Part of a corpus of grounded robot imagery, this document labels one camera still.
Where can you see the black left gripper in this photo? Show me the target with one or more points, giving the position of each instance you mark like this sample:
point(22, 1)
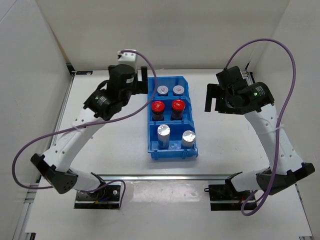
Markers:
point(140, 87)

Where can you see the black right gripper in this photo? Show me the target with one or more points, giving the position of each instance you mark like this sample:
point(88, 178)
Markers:
point(214, 91)

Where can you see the grey-lid dark jar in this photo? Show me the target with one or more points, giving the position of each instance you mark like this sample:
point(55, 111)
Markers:
point(178, 90)
point(162, 90)

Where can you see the red-lid sauce jar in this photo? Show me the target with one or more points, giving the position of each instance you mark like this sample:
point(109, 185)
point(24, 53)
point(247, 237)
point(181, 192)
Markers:
point(178, 107)
point(157, 109)

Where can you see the silver-lid spice bottle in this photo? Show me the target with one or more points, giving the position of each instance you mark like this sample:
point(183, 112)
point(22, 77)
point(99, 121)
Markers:
point(188, 139)
point(163, 136)

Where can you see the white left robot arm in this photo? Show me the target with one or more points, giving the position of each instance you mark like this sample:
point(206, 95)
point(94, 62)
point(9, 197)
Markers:
point(105, 101)

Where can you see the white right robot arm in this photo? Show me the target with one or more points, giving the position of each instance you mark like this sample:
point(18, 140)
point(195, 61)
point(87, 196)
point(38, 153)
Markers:
point(256, 103)

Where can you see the blue three-compartment plastic bin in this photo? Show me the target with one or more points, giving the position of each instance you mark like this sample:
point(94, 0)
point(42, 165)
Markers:
point(177, 127)

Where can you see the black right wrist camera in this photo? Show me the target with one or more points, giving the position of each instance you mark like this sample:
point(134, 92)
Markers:
point(230, 77)

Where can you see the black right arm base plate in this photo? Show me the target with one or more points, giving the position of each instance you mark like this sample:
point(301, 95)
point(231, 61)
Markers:
point(221, 200)

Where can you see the aluminium front table rail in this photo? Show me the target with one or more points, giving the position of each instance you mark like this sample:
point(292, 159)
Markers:
point(164, 177)

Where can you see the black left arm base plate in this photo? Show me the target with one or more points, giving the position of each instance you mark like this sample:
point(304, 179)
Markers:
point(108, 198)

